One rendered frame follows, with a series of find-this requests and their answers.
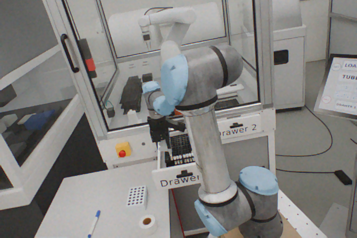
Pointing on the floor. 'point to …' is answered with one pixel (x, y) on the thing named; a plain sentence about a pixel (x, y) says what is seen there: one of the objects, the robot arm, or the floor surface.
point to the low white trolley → (110, 206)
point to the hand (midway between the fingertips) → (171, 151)
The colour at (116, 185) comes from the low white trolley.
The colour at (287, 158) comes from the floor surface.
